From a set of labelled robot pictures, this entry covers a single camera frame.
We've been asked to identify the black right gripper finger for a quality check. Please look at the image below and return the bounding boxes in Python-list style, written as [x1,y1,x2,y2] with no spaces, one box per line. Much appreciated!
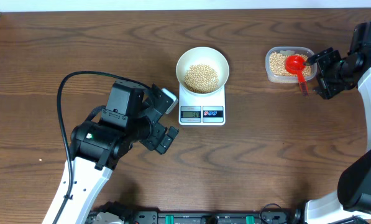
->
[314,77,327,99]
[303,47,334,65]

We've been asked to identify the red plastic measuring scoop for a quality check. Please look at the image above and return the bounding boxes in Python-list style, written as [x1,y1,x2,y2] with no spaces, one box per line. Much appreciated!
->
[285,55,308,96]

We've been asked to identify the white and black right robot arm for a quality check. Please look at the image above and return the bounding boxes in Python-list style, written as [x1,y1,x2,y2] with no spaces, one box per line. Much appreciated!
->
[303,22,371,223]

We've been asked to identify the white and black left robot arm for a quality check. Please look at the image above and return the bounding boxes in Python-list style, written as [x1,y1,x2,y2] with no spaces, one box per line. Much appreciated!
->
[43,80,178,223]

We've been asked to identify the white digital kitchen scale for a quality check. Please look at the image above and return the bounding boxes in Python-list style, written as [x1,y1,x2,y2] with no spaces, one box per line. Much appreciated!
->
[178,85,226,126]

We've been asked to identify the soybeans in bowl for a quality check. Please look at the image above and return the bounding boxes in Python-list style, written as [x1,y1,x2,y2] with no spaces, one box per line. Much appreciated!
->
[184,64,219,94]

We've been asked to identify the white ceramic bowl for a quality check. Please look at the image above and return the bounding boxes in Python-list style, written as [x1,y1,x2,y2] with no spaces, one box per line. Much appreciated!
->
[176,47,230,95]

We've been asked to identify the yellow soybeans in container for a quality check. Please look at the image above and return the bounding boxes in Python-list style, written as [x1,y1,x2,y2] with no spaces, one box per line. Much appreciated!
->
[269,52,311,77]

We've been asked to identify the clear plastic container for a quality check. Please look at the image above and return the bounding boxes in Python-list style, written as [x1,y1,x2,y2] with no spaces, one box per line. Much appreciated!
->
[265,47,314,84]

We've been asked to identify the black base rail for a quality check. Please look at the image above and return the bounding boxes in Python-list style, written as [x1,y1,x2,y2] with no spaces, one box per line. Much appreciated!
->
[85,202,369,224]

